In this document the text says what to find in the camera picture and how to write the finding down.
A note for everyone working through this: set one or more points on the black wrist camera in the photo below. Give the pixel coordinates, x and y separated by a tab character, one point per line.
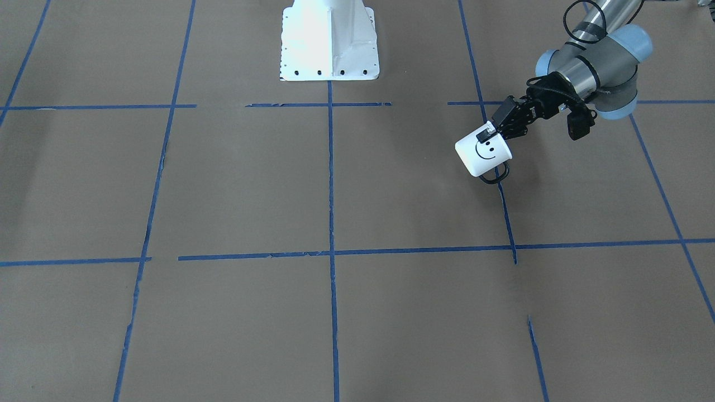
579	122

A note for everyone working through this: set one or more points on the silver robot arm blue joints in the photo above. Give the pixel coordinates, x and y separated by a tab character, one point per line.
601	56

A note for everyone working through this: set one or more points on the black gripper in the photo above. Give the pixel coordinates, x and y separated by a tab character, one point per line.
540	105

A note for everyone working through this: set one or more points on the brown paper table cover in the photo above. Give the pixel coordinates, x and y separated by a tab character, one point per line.
178	224

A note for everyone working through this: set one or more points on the white pedestal column with base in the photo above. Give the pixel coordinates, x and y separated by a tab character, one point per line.
328	41

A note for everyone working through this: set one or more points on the white smiley face mug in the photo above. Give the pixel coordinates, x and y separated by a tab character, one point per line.
481	157

